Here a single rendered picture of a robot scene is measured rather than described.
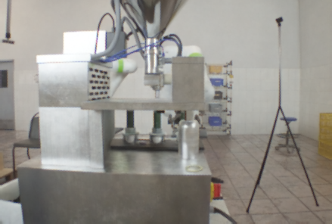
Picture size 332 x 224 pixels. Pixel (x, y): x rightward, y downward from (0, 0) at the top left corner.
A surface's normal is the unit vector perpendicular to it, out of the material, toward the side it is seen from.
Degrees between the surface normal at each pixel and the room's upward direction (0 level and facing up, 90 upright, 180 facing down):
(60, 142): 90
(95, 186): 90
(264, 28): 90
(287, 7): 90
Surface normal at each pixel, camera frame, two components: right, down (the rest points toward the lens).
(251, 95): -0.05, 0.05
